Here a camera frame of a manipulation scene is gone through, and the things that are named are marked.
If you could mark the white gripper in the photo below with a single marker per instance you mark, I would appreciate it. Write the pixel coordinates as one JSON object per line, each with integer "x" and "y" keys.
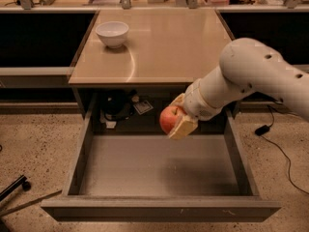
{"x": 197, "y": 102}

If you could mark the red apple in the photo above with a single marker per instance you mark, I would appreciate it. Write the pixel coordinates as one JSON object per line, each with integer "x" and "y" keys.
{"x": 169, "y": 116}

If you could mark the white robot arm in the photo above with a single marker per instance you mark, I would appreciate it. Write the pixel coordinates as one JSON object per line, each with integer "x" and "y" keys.
{"x": 245, "y": 66}

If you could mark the grey drawer cabinet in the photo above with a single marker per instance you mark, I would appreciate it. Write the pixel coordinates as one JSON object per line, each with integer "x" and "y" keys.
{"x": 165, "y": 47}

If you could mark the open grey top drawer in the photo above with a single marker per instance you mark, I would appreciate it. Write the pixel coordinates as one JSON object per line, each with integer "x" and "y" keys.
{"x": 136, "y": 173}

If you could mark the white paper tag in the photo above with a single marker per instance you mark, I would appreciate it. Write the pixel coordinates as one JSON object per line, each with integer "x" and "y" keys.
{"x": 143, "y": 107}

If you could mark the black device under cabinet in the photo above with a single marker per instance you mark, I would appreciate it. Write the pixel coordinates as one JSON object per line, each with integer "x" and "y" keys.
{"x": 117, "y": 105}

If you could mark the white ceramic bowl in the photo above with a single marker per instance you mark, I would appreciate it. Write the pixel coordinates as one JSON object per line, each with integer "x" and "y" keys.
{"x": 112, "y": 33}

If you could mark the black office chair leg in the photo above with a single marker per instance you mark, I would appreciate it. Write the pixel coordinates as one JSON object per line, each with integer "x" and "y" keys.
{"x": 21, "y": 181}

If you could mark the black power adapter with cable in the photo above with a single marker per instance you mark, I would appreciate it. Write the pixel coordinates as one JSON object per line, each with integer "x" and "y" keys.
{"x": 262, "y": 131}

